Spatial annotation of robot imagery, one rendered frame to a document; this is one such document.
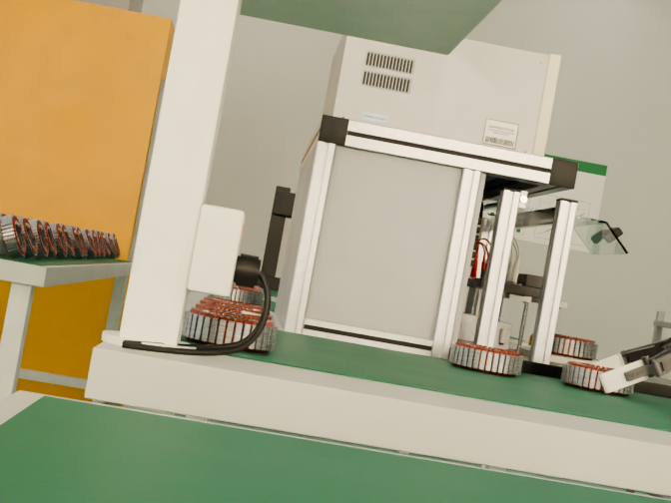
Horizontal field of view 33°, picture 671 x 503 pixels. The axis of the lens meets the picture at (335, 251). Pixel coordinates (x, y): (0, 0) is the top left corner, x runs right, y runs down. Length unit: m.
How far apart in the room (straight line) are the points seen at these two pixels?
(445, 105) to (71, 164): 3.76
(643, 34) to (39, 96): 4.19
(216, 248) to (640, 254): 6.79
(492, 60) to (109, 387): 1.17
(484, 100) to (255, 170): 5.42
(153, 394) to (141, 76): 4.59
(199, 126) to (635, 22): 6.93
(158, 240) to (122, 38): 4.54
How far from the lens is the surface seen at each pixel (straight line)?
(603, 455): 1.16
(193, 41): 1.18
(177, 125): 1.17
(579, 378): 1.77
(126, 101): 5.62
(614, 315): 7.80
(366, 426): 1.11
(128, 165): 5.59
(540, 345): 1.93
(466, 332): 2.32
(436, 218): 1.89
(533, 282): 2.10
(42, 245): 3.25
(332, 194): 1.87
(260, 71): 7.49
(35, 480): 0.50
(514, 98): 2.06
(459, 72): 2.05
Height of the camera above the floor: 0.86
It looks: 1 degrees up
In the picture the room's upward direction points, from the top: 10 degrees clockwise
